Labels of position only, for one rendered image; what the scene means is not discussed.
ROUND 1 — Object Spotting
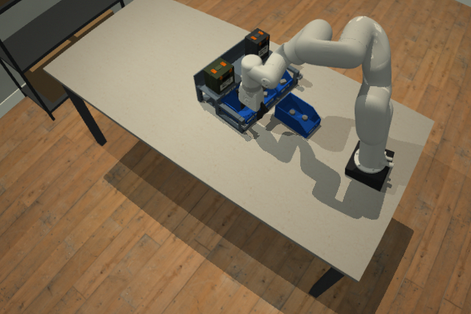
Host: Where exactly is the blue bin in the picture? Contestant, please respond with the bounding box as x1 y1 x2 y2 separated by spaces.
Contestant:
275 70 293 97
221 86 258 124
275 92 321 138
264 88 277 107

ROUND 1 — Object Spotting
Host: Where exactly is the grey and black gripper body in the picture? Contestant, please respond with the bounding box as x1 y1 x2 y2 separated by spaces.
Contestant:
238 84 264 112

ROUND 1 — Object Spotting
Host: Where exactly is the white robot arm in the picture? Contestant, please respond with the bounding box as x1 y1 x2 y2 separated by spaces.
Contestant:
241 16 394 174

